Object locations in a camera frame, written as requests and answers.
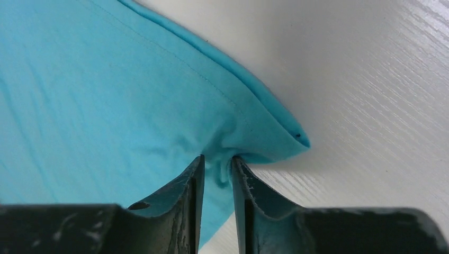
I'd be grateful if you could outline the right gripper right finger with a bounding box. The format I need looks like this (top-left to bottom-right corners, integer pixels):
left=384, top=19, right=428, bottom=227
left=231, top=157, right=448, bottom=253

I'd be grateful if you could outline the teal polo shirt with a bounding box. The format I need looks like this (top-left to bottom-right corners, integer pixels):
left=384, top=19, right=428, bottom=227
left=1, top=1, right=310, bottom=245

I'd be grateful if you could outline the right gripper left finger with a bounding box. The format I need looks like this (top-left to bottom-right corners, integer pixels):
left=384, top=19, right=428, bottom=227
left=1, top=156, right=205, bottom=253

